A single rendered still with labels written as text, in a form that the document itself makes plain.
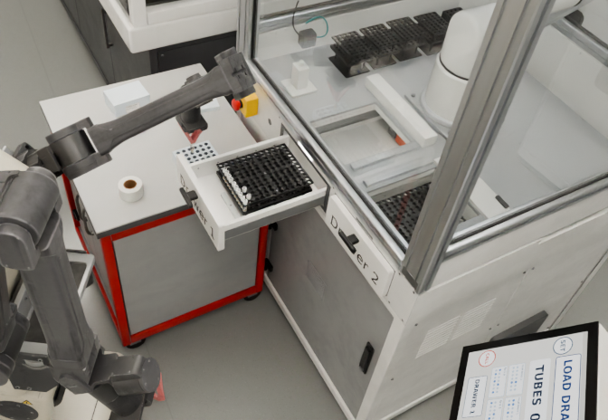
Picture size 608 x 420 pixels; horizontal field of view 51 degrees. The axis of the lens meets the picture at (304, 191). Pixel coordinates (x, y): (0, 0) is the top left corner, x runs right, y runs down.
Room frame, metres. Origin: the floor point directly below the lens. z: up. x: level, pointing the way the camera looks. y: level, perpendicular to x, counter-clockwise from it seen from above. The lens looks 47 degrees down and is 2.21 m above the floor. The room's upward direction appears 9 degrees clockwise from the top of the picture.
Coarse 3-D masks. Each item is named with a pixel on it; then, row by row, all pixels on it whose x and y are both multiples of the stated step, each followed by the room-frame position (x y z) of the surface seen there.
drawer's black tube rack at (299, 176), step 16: (240, 160) 1.31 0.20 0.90; (256, 160) 1.31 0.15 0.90; (272, 160) 1.35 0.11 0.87; (288, 160) 1.34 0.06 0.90; (240, 176) 1.24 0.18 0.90; (256, 176) 1.25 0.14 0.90; (272, 176) 1.26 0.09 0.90; (288, 176) 1.27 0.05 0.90; (256, 192) 1.19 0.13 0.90; (272, 192) 1.20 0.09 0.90; (288, 192) 1.24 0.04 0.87; (304, 192) 1.25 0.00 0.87; (240, 208) 1.15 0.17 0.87; (256, 208) 1.16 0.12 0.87
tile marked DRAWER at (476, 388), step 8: (480, 376) 0.67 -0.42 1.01; (472, 384) 0.66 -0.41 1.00; (480, 384) 0.65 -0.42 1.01; (472, 392) 0.64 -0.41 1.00; (480, 392) 0.63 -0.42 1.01; (464, 400) 0.63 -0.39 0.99; (472, 400) 0.62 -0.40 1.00; (480, 400) 0.62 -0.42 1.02; (464, 408) 0.61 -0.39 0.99; (472, 408) 0.60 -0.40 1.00; (480, 408) 0.60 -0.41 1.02; (464, 416) 0.59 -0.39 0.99; (472, 416) 0.58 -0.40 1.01
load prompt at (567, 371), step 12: (564, 360) 0.65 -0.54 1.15; (576, 360) 0.65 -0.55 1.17; (564, 372) 0.63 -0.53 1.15; (576, 372) 0.62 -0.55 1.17; (564, 384) 0.60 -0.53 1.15; (576, 384) 0.60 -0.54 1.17; (564, 396) 0.58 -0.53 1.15; (576, 396) 0.57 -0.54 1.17; (552, 408) 0.56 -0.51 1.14; (564, 408) 0.55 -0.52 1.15; (576, 408) 0.55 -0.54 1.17
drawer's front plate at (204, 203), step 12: (180, 156) 1.26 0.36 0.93; (180, 168) 1.24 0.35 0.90; (180, 180) 1.25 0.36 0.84; (192, 180) 1.17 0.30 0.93; (204, 192) 1.14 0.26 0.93; (204, 204) 1.10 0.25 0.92; (204, 216) 1.10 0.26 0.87; (216, 216) 1.06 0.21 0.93; (216, 228) 1.04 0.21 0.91; (216, 240) 1.04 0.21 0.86
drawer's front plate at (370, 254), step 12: (336, 204) 1.17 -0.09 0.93; (336, 216) 1.16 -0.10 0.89; (348, 216) 1.13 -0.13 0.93; (348, 228) 1.11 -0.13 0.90; (360, 228) 1.09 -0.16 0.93; (360, 240) 1.07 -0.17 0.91; (348, 252) 1.09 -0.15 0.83; (360, 252) 1.06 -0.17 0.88; (372, 252) 1.02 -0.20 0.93; (360, 264) 1.05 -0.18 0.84; (372, 264) 1.01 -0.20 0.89; (384, 264) 0.99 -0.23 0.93; (372, 276) 1.00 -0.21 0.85; (384, 276) 0.97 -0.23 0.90; (384, 288) 0.96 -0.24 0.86
